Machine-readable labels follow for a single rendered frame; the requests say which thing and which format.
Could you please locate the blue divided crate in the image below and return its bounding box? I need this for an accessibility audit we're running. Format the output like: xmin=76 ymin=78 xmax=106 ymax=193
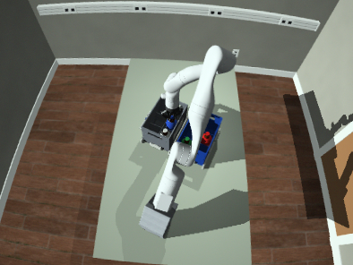
xmin=177 ymin=114 xmax=222 ymax=164

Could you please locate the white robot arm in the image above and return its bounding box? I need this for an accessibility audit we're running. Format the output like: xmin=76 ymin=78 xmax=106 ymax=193
xmin=153 ymin=46 xmax=237 ymax=213

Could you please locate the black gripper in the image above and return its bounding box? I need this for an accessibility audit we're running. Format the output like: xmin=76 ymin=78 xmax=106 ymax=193
xmin=161 ymin=106 xmax=184 ymax=122

